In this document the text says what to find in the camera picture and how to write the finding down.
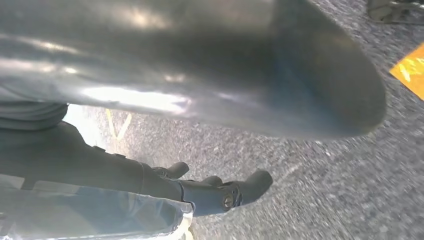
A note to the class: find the yellow floor tape strip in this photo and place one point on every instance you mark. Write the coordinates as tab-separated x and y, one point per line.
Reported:
111	124

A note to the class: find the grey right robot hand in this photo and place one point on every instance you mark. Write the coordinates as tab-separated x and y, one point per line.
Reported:
198	59

